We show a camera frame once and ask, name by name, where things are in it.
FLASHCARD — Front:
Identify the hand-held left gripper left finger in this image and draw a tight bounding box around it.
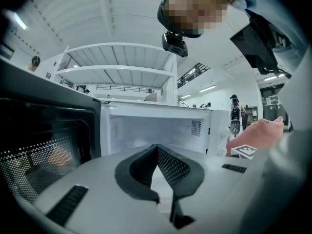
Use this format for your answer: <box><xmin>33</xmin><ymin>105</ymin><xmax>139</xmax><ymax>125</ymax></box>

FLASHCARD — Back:
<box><xmin>31</xmin><ymin>144</ymin><xmax>170</xmax><ymax>234</ymax></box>

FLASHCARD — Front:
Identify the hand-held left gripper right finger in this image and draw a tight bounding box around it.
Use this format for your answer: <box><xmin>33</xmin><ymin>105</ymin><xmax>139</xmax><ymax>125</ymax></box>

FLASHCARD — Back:
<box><xmin>156</xmin><ymin>144</ymin><xmax>268</xmax><ymax>234</ymax></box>

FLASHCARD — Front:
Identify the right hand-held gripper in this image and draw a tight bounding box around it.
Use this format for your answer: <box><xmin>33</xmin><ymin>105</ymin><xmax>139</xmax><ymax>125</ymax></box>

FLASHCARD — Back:
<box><xmin>231</xmin><ymin>144</ymin><xmax>258</xmax><ymax>160</ymax></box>

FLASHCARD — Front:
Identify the pink cloth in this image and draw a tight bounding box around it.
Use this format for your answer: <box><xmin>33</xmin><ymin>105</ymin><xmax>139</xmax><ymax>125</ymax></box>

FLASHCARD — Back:
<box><xmin>225</xmin><ymin>117</ymin><xmax>285</xmax><ymax>157</ymax></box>

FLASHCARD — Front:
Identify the dark staircase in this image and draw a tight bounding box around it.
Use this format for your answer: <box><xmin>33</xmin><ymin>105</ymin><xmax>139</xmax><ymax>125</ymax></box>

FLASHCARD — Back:
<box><xmin>177</xmin><ymin>62</ymin><xmax>211</xmax><ymax>107</ymax></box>

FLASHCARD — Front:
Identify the white microwave oven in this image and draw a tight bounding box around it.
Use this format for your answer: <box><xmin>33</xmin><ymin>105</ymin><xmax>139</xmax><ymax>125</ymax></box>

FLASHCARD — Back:
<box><xmin>94</xmin><ymin>99</ymin><xmax>231</xmax><ymax>157</ymax></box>

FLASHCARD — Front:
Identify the white microwave door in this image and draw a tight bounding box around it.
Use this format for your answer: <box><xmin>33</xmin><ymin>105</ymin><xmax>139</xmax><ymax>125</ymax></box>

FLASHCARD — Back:
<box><xmin>0</xmin><ymin>57</ymin><xmax>102</xmax><ymax>206</ymax></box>

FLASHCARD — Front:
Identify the white metal shelf rack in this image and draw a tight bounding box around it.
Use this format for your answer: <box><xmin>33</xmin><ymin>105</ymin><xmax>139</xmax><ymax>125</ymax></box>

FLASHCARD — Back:
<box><xmin>55</xmin><ymin>42</ymin><xmax>178</xmax><ymax>106</ymax></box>

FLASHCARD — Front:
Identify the person's head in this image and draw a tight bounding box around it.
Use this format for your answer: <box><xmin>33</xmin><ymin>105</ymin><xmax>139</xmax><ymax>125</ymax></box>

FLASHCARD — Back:
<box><xmin>157</xmin><ymin>0</ymin><xmax>242</xmax><ymax>39</ymax></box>

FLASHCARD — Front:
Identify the black pack with strap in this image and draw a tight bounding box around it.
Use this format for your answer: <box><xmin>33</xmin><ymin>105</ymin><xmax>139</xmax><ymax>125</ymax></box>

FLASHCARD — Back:
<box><xmin>230</xmin><ymin>10</ymin><xmax>293</xmax><ymax>79</ymax></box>

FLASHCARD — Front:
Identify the black head camera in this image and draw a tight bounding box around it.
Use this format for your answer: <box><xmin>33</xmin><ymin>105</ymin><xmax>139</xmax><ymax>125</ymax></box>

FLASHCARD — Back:
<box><xmin>161</xmin><ymin>31</ymin><xmax>190</xmax><ymax>58</ymax></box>

